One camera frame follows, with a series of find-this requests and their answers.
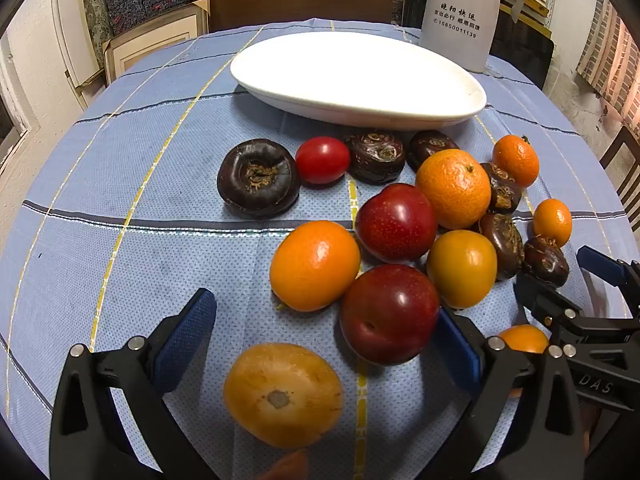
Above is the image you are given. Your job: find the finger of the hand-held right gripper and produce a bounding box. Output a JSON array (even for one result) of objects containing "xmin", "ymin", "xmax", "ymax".
[
  {"xmin": 514, "ymin": 271, "xmax": 582, "ymax": 327},
  {"xmin": 576, "ymin": 245, "xmax": 640, "ymax": 292}
]

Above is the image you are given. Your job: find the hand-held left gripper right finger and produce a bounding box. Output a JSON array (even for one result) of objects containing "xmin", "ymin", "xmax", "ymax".
[{"xmin": 420, "ymin": 306, "xmax": 587, "ymax": 480}]

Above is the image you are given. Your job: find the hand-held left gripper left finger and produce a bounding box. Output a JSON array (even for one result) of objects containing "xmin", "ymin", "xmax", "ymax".
[{"xmin": 49, "ymin": 287, "xmax": 218, "ymax": 480}]

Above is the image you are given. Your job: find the smooth orange fruit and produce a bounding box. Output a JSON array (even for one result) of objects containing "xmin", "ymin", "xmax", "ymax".
[
  {"xmin": 497, "ymin": 324, "xmax": 550, "ymax": 355},
  {"xmin": 269, "ymin": 220, "xmax": 362, "ymax": 312},
  {"xmin": 426, "ymin": 230, "xmax": 498, "ymax": 310}
]

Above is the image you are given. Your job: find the small orange kumquat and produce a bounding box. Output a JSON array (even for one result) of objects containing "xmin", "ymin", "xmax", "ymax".
[
  {"xmin": 492, "ymin": 135, "xmax": 541, "ymax": 188},
  {"xmin": 532, "ymin": 198, "xmax": 573, "ymax": 248}
]

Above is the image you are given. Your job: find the red plum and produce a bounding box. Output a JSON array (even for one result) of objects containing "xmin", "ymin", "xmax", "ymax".
[
  {"xmin": 340, "ymin": 264, "xmax": 442, "ymax": 366},
  {"xmin": 354, "ymin": 183, "xmax": 439, "ymax": 264}
]

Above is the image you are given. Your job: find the pale yellow fruit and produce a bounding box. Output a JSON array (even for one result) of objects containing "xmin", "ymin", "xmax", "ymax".
[{"xmin": 223, "ymin": 343, "xmax": 344, "ymax": 450}]

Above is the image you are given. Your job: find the large orange tangerine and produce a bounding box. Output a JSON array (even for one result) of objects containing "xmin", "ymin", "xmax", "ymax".
[{"xmin": 415, "ymin": 149, "xmax": 492, "ymax": 231}]

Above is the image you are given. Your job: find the large dark water chestnut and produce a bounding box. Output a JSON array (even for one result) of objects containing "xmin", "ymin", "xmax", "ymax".
[{"xmin": 217, "ymin": 139, "xmax": 301, "ymax": 219}]

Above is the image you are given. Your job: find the red cherry tomato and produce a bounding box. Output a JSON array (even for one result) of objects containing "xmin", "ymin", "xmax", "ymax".
[{"xmin": 295, "ymin": 136, "xmax": 351, "ymax": 185}]

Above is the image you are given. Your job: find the white oval plate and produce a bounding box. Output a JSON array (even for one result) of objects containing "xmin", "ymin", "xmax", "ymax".
[{"xmin": 230, "ymin": 32, "xmax": 487, "ymax": 128}]

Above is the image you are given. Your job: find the blue checked tablecloth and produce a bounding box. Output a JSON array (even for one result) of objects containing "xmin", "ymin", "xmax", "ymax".
[{"xmin": 0, "ymin": 20, "xmax": 640, "ymax": 480}]

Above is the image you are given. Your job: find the dark slatted wooden chair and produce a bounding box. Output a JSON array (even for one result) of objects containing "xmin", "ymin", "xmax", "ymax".
[{"xmin": 599, "ymin": 125, "xmax": 640, "ymax": 205}]

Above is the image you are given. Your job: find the patterned curtain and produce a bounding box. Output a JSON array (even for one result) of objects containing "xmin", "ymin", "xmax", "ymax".
[{"xmin": 576, "ymin": 0, "xmax": 640, "ymax": 133}]

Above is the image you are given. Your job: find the black chair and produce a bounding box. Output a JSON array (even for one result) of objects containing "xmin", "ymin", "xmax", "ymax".
[{"xmin": 489, "ymin": 7, "xmax": 555, "ymax": 90}]

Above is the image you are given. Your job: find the white thermos jug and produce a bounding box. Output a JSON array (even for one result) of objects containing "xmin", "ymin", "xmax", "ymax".
[{"xmin": 419, "ymin": 0, "xmax": 529, "ymax": 74}]

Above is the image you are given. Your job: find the light wooden cabinet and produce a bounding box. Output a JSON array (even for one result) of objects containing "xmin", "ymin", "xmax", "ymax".
[{"xmin": 102, "ymin": 0, "xmax": 211, "ymax": 86}]

